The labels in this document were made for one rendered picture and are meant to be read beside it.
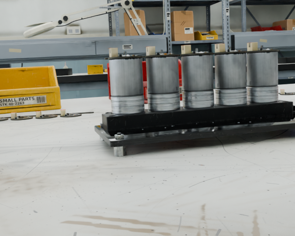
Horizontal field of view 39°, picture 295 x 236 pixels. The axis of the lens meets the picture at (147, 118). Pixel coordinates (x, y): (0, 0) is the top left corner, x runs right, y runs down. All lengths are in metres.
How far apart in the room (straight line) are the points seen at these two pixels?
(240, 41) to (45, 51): 1.27
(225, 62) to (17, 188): 0.18
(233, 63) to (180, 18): 4.22
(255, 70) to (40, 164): 0.18
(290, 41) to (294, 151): 2.80
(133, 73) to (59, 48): 2.28
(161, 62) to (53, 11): 4.45
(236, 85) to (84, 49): 2.28
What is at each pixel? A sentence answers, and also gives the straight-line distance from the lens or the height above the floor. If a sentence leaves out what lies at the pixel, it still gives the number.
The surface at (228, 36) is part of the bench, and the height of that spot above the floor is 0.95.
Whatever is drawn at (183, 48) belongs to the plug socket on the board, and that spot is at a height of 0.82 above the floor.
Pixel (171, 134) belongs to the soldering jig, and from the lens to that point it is 0.26.
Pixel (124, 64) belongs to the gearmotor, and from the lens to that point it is 0.29.
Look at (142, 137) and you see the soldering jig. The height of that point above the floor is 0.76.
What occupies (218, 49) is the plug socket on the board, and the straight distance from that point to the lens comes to 0.33.
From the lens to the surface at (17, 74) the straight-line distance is 0.68.
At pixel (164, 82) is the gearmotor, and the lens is 0.30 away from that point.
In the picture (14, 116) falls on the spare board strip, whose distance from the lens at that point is 0.50.
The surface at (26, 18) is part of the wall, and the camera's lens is 4.73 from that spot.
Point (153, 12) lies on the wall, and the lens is 4.89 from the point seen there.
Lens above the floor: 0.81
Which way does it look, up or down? 8 degrees down
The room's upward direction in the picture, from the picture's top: 3 degrees counter-clockwise
